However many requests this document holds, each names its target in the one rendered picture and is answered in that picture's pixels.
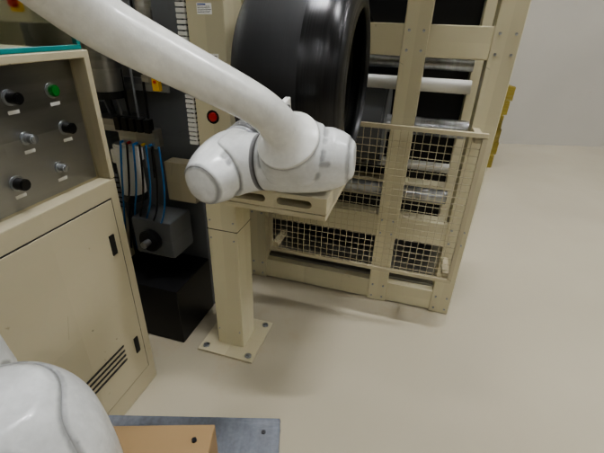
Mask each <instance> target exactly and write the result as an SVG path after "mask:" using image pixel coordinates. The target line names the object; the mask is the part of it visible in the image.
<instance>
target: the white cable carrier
mask: <svg viewBox="0 0 604 453"><path fill-rule="evenodd" d="M182 1H184V2H182ZM174 4H175V6H180V8H175V12H177V14H176V18H178V19H181V20H177V23H178V24H181V25H177V29H178V30H182V31H178V35H181V36H183V37H182V38H184V39H186V40H187V41H190V39H189V29H188V20H187V11H186V2H185V0H179V2H174ZM182 7H184V8H182ZM184 19H186V20H184ZM184 24H186V25H184ZM184 30H187V31H184ZM185 36H186V37H185ZM185 98H190V99H185V102H186V108H189V109H187V112H191V113H187V117H190V118H188V126H189V131H190V132H189V134H190V139H191V140H190V143H191V144H193V145H199V144H200V139H199V130H198V121H197V111H196V102H195V98H194V97H192V96H190V95H188V94H185Z"/></svg>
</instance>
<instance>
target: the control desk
mask: <svg viewBox="0 0 604 453"><path fill-rule="evenodd" d="M113 177H114V172H113V168H112V163H111V156H110V151H109V148H108V143H107V138H106V135H105V130H104V126H103V122H102V114H101V110H100V105H99V101H98V97H97V92H96V88H95V84H94V80H93V72H92V68H91V64H90V59H89V55H88V51H87V50H86V49H70V50H57V51H43V52H31V53H18V54H4V55H0V334H1V336H2V337H3V339H4V341H5V343H6V344H7V346H8V347H9V349H10V350H11V352H12V353H13V355H14V357H15V358H16V359H17V361H38V362H44V363H48V364H51V365H55V366H58V367H60V368H62V369H65V370H68V371H69V372H71V373H73V374H75V375H76V376H78V377H79V378H81V379H82V380H83V381H84V382H85V383H86V384H87V385H88V386H89V387H90V388H91V389H92V390H93V391H94V393H95V394H96V396H97V397H98V399H99V400H100V402H101V404H102V406H103V408H104V410H105V412H106V413H107V414H108V415H125V413H126V412H127V411H128V410H129V408H130V407H131V406H132V405H133V404H134V403H135V402H136V400H137V399H138V398H139V396H140V395H141V394H142V392H143V391H144V390H145V389H146V387H147V386H148V385H149V383H150V382H151V381H152V380H153V378H154V377H155V376H156V370H155V363H154V358H153V353H152V350H151V345H150V341H149V337H148V332H147V325H146V320H145V317H144V312H143V307H142V304H141V299H140V295H139V291H138V283H137V279H136V274H135V271H134V266H133V261H132V258H131V253H130V249H129V241H128V237H127V233H126V228H125V224H124V220H123V216H122V211H121V207H120V199H119V195H118V191H117V187H116V182H115V179H114V178H113Z"/></svg>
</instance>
